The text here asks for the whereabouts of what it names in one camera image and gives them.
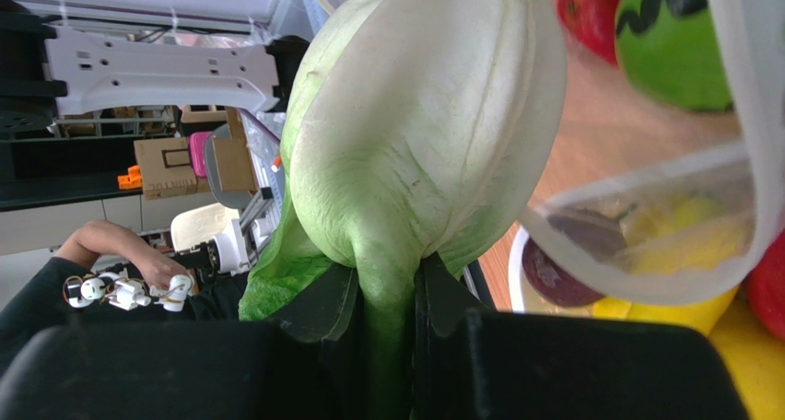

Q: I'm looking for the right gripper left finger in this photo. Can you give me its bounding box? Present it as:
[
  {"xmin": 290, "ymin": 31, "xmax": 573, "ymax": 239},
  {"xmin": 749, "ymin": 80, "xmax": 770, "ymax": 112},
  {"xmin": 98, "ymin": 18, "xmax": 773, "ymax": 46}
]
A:
[{"xmin": 266, "ymin": 263, "xmax": 366, "ymax": 419}]

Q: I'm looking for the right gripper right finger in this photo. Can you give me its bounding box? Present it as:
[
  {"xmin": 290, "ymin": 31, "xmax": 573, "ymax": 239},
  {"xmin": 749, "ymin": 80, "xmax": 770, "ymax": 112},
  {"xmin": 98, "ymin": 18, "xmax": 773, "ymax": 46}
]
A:
[{"xmin": 413, "ymin": 254, "xmax": 485, "ymax": 419}]

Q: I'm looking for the green leafy lettuce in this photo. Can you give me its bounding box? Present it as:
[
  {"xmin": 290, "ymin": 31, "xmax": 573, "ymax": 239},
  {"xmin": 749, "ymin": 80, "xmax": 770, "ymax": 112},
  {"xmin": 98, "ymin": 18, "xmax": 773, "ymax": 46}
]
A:
[{"xmin": 239, "ymin": 0, "xmax": 567, "ymax": 419}]

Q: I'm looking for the clear dotted zip bag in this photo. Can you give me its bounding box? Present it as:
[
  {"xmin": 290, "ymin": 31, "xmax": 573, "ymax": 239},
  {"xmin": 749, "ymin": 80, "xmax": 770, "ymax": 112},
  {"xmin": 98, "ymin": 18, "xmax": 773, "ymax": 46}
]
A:
[{"xmin": 521, "ymin": 0, "xmax": 784, "ymax": 305}]

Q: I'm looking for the red apple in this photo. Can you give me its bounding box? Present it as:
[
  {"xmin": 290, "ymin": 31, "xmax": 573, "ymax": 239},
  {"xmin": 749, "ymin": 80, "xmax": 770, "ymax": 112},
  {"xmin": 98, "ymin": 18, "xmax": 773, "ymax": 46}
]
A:
[{"xmin": 557, "ymin": 0, "xmax": 620, "ymax": 67}]

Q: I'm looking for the small green watermelon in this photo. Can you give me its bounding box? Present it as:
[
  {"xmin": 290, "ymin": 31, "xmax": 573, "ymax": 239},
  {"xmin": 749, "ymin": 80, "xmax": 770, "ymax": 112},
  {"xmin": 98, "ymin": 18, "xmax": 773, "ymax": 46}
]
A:
[{"xmin": 615, "ymin": 0, "xmax": 733, "ymax": 111}]

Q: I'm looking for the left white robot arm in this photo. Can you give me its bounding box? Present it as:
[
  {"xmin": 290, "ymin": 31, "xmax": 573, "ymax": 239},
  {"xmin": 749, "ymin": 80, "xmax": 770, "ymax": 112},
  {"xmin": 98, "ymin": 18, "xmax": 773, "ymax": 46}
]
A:
[{"xmin": 1, "ymin": 0, "xmax": 309, "ymax": 134}]

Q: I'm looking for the operator bare hand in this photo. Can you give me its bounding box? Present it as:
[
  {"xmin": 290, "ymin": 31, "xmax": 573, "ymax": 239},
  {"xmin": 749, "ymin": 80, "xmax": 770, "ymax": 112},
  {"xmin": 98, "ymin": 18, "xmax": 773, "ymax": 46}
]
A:
[{"xmin": 133, "ymin": 248, "xmax": 191, "ymax": 289}]

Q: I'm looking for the white plastic fruit basket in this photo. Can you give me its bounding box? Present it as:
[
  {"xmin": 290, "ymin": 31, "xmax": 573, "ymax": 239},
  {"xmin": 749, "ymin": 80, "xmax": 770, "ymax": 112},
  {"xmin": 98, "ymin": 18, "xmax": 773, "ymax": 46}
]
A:
[{"xmin": 508, "ymin": 227, "xmax": 592, "ymax": 317}]

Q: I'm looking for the dark purple plum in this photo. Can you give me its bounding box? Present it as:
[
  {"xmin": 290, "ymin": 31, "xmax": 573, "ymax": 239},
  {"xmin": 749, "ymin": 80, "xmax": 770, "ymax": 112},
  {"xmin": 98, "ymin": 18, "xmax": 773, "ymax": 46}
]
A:
[{"xmin": 521, "ymin": 239, "xmax": 604, "ymax": 308}]

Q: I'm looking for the white teleoperation controller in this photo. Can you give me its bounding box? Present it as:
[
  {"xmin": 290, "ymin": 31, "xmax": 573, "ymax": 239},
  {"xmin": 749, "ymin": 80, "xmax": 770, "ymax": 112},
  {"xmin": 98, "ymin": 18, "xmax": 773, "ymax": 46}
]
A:
[{"xmin": 63, "ymin": 272, "xmax": 194, "ymax": 312}]

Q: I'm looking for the pink box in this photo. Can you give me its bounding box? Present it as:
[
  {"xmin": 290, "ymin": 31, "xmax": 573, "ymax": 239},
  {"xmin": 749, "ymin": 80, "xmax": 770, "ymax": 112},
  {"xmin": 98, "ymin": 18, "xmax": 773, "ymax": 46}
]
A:
[{"xmin": 188, "ymin": 131, "xmax": 212, "ymax": 179}]

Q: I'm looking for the brown cardboard box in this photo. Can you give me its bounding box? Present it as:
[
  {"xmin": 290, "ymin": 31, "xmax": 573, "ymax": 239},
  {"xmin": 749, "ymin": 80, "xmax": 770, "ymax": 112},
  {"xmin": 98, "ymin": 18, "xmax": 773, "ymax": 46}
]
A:
[{"xmin": 134, "ymin": 137, "xmax": 210, "ymax": 200}]

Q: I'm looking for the orange plastic part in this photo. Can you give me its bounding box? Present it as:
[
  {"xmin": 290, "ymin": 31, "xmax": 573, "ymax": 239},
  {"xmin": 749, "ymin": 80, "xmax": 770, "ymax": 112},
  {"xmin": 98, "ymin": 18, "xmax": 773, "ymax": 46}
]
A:
[{"xmin": 117, "ymin": 165, "xmax": 143, "ymax": 191}]

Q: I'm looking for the yellow banana bunch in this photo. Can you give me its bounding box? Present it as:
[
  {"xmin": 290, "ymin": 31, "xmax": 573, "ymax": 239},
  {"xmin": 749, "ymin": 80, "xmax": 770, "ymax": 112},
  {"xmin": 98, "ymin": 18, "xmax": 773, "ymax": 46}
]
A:
[{"xmin": 592, "ymin": 288, "xmax": 784, "ymax": 419}]

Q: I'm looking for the pink dragon fruit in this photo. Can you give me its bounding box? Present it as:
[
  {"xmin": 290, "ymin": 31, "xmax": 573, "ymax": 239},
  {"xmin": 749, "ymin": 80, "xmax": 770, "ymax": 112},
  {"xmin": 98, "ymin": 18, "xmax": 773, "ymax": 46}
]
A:
[{"xmin": 746, "ymin": 232, "xmax": 784, "ymax": 340}]

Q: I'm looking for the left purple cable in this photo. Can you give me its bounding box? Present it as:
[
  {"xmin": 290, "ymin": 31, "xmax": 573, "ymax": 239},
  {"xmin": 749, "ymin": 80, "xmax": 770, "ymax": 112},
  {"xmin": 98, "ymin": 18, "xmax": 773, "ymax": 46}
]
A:
[{"xmin": 236, "ymin": 106, "xmax": 283, "ymax": 146}]

